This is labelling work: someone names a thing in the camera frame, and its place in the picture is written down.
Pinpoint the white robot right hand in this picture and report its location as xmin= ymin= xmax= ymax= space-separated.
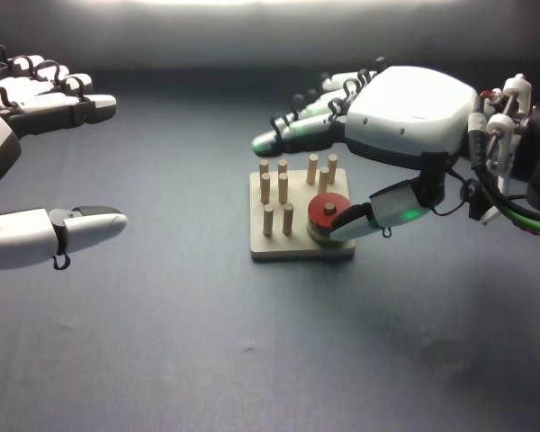
xmin=250 ymin=56 xmax=479 ymax=248

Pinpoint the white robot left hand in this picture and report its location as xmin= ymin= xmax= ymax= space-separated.
xmin=0 ymin=43 xmax=130 ymax=271

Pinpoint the wooden peg board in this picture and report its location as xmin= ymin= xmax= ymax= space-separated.
xmin=249 ymin=153 xmax=357 ymax=263

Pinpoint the grey table cloth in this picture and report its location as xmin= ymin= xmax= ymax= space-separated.
xmin=0 ymin=67 xmax=540 ymax=432

